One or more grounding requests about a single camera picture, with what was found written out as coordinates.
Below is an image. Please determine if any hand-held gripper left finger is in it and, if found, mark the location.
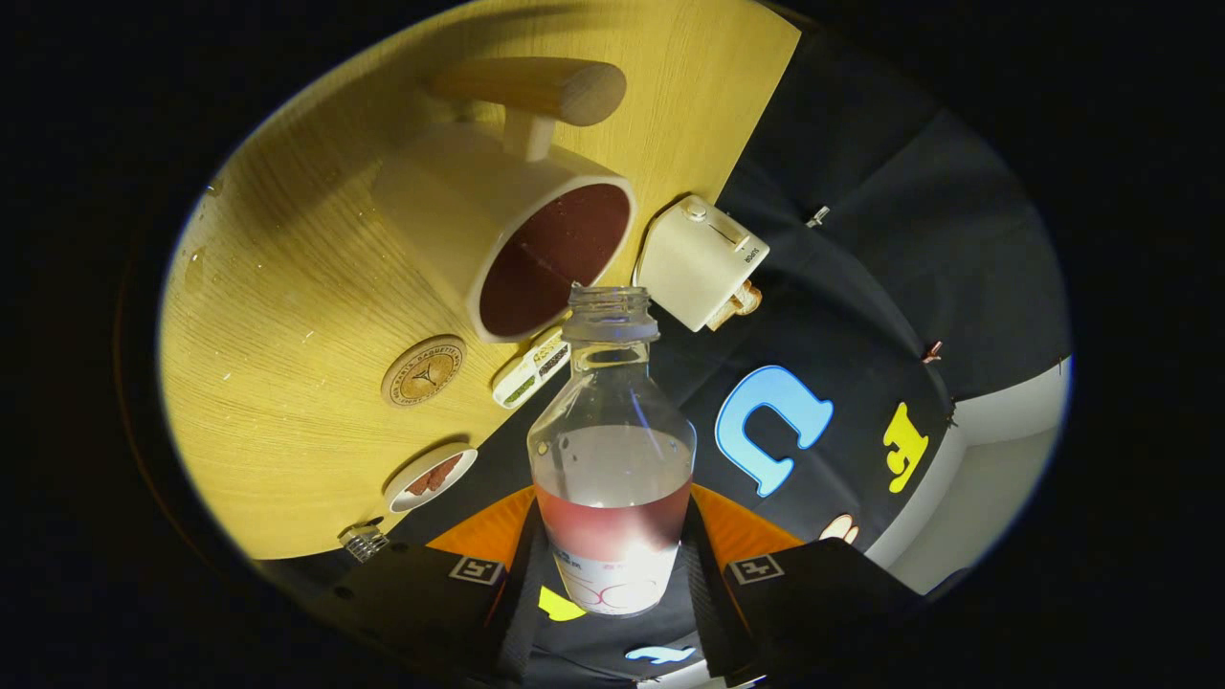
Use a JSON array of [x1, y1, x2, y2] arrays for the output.
[[287, 485, 548, 682]]

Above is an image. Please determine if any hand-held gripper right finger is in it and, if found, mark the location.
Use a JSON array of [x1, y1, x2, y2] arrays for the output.
[[681, 483, 968, 685]]

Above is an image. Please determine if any clear juice bottle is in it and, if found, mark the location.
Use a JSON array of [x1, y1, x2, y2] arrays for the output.
[[526, 285, 698, 618]]

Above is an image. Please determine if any round wooden coaster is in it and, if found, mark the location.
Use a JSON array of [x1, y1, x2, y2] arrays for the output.
[[381, 334, 468, 409]]

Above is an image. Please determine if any cream cup with wooden handle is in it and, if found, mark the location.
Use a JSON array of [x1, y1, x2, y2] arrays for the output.
[[371, 57, 637, 344]]

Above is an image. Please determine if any white round plate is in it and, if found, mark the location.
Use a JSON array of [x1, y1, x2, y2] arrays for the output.
[[385, 445, 479, 515]]

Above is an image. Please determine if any metal mesh utensil holder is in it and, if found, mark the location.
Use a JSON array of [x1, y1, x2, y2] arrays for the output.
[[338, 522, 390, 564]]

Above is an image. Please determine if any small white rectangular dish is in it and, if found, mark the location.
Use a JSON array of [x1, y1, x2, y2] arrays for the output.
[[492, 325, 572, 411]]

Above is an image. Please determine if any toast slice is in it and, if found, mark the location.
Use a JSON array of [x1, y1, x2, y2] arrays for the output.
[[708, 280, 764, 331]]

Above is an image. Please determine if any cream toaster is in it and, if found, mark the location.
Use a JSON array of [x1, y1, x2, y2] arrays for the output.
[[635, 194, 770, 333]]

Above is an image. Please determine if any black backdrop cloth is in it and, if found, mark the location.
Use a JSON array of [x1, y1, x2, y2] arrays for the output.
[[383, 19, 1068, 689]]

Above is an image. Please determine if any wooden table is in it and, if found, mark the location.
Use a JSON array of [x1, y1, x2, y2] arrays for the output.
[[158, 0, 803, 561]]

